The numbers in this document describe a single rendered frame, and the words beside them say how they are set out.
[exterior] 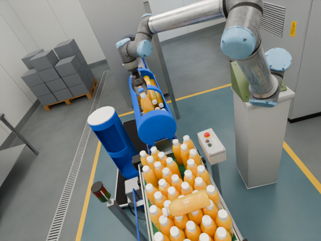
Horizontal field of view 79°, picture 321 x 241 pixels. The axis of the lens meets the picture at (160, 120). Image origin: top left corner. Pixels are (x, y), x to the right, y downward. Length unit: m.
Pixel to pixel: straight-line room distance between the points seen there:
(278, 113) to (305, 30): 0.98
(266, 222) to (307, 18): 1.85
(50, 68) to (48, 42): 2.19
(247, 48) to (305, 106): 2.22
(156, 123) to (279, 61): 0.82
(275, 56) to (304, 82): 1.37
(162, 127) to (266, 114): 0.76
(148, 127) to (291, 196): 1.56
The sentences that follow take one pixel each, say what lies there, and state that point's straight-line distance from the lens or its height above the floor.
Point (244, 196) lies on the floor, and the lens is 2.28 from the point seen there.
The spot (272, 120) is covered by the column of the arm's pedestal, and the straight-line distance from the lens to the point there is 1.68.
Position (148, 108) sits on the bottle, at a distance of 1.38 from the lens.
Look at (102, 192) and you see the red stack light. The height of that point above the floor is 1.23.
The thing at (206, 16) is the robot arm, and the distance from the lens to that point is 0.94.
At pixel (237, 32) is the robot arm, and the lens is 0.76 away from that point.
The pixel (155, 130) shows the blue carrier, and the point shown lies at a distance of 1.40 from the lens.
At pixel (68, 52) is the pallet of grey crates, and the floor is 1.02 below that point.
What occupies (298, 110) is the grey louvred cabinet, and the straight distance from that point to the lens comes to 2.90.
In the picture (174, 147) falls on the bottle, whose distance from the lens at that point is 1.28.
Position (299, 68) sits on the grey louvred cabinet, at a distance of 2.54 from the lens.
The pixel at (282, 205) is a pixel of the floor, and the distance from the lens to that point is 2.28.
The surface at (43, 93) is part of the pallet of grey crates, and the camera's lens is 5.24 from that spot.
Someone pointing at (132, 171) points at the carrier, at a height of 0.16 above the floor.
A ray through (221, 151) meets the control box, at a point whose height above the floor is 1.09.
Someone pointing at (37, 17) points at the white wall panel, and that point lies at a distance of 6.87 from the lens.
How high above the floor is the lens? 2.00
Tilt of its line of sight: 38 degrees down
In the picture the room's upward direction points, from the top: 20 degrees counter-clockwise
